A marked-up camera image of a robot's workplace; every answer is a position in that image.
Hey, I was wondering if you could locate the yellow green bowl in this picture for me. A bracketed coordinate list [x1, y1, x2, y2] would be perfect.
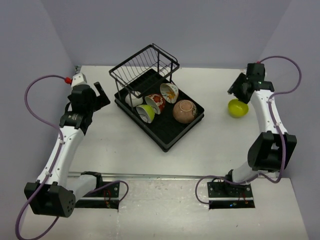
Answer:
[227, 98, 249, 118]

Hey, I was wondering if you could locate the green white bowl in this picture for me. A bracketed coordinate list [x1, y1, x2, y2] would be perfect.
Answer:
[135, 104, 155, 124]

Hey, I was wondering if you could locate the red floral bowl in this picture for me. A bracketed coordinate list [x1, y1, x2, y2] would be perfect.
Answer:
[144, 93, 166, 115]

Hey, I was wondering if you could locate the white orange leaf bowl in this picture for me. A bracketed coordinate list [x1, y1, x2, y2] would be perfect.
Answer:
[160, 83, 179, 104]

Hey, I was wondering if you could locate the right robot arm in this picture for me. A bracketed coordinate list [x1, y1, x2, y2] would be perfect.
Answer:
[223, 62, 297, 197]

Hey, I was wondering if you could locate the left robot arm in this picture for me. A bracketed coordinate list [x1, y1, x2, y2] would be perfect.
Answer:
[24, 82, 110, 218]

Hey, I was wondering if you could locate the white lobed bowl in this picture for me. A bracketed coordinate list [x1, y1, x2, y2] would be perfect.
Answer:
[125, 93, 143, 108]

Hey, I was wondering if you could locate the brown ceramic bowl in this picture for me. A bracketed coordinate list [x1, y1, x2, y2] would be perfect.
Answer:
[172, 99, 198, 124]

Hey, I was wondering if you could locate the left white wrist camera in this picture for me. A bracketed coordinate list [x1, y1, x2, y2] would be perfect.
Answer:
[71, 73, 88, 88]

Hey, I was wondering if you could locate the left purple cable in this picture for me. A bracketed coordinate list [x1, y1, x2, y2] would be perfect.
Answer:
[15, 74, 130, 240]

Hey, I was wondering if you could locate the purple cable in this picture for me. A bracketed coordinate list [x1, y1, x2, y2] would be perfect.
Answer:
[194, 55, 303, 206]
[15, 74, 130, 240]

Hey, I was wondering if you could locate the black wire dish rack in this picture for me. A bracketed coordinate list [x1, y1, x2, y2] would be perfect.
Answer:
[109, 43, 205, 152]

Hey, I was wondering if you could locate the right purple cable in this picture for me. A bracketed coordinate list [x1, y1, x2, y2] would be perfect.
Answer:
[194, 55, 303, 206]

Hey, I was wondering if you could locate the aluminium rail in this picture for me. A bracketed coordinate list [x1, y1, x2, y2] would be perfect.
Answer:
[68, 170, 228, 181]

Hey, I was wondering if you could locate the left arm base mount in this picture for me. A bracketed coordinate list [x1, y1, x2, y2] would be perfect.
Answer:
[75, 182, 120, 210]

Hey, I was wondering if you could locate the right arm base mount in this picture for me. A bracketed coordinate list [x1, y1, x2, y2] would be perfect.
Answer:
[207, 178, 255, 210]

